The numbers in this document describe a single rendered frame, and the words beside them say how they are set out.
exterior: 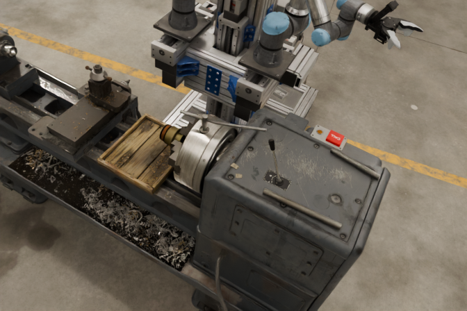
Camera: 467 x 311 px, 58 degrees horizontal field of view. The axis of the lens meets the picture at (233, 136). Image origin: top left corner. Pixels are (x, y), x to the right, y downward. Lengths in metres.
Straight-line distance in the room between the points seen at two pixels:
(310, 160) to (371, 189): 0.24
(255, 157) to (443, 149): 2.55
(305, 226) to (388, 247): 1.69
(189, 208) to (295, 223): 0.58
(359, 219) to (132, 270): 1.56
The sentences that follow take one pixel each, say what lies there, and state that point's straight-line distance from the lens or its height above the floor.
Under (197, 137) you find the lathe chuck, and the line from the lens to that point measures 1.64.
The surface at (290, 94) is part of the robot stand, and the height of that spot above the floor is 0.21.
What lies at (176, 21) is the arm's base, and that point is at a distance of 2.25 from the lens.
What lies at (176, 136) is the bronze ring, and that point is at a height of 1.11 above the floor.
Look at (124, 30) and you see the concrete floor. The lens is 4.27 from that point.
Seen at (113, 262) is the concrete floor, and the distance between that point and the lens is 2.73.
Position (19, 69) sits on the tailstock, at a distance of 2.45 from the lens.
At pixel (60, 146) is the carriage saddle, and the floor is 0.92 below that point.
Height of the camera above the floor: 2.46
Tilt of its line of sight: 48 degrees down
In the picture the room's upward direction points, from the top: 11 degrees clockwise
